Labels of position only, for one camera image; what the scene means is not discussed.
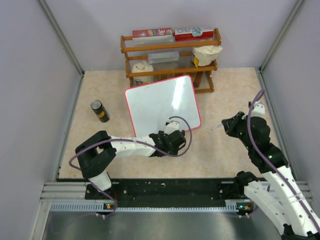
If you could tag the red toothpaste box left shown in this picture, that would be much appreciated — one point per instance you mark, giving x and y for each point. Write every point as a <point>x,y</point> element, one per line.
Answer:
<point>150,33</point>

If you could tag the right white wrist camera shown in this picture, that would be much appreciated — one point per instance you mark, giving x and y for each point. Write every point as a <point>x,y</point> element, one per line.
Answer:
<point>258,110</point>

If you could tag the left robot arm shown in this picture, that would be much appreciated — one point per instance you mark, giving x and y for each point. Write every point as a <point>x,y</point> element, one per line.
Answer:
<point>97,152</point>

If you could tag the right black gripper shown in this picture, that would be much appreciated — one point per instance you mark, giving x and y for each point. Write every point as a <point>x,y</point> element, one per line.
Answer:
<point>230,123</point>

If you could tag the grey slotted cable duct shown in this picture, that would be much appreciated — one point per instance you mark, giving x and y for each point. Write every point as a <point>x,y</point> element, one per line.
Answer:
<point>231,206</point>

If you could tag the red white box right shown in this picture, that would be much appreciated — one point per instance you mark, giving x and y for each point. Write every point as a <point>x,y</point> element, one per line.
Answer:
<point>193,33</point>

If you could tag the black yellow can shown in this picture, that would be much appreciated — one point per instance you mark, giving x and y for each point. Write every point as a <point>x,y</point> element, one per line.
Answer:
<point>100,111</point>

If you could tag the silver foil box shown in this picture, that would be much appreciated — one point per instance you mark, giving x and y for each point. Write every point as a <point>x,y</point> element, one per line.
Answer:
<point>163,57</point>

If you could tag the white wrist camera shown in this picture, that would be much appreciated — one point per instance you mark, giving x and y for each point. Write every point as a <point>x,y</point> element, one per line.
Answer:
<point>171,126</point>
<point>258,110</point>

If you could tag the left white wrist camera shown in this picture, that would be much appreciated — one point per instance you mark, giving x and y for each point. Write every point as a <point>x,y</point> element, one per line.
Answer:
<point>171,126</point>

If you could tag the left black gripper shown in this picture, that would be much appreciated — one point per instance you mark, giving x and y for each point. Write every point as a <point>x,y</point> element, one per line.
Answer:
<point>173,150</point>

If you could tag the brown cleaning pad pack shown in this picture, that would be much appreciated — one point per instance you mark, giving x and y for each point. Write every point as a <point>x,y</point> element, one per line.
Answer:
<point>196,78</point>

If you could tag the white paper bag left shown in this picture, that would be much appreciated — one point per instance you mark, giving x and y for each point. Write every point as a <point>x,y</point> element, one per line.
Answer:
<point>143,67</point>

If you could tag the white paper bag right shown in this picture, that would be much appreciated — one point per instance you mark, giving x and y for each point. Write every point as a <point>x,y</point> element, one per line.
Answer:
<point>204,55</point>

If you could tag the pink framed whiteboard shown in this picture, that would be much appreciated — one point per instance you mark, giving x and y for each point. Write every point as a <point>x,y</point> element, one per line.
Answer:
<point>152,104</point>

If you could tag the white paper bag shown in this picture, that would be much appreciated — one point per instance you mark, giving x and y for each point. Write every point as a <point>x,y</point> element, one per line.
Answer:
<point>204,55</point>
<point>143,67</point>

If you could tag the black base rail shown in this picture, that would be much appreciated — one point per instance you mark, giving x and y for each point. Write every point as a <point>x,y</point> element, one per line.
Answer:
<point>173,192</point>

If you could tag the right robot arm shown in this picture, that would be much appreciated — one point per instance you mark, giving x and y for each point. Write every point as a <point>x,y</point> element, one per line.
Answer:
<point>289,212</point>

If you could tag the wooden three tier shelf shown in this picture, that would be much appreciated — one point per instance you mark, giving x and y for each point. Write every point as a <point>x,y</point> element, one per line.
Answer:
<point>135,53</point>

